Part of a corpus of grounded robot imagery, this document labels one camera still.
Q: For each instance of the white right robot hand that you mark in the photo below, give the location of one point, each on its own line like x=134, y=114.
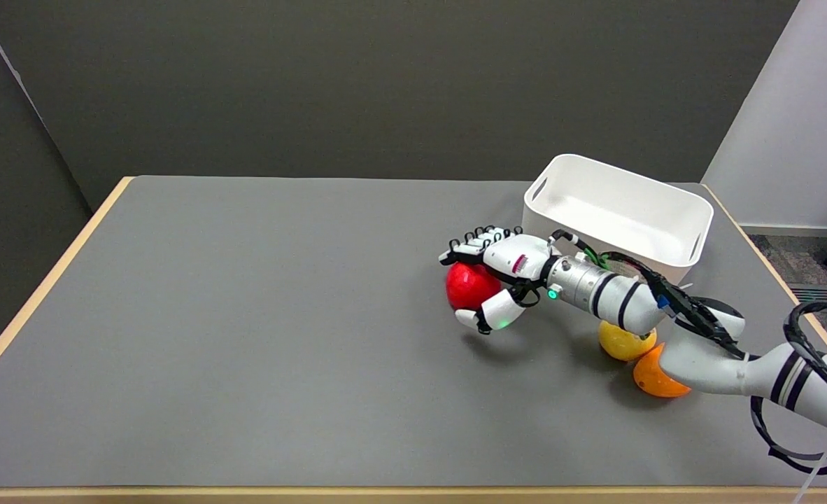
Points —
x=508, y=262

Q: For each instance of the red apple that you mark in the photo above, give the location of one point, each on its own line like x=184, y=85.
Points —
x=469, y=285

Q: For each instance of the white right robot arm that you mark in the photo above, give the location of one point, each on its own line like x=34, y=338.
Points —
x=672, y=315

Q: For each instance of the white plastic storage bin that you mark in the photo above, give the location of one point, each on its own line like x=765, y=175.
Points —
x=616, y=210

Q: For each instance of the yellow lemon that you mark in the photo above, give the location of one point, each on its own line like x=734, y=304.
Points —
x=623, y=343

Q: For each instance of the orange mango fruit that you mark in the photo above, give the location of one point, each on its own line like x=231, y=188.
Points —
x=653, y=381

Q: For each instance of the grey floor vent grille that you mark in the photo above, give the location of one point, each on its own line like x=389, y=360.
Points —
x=814, y=295

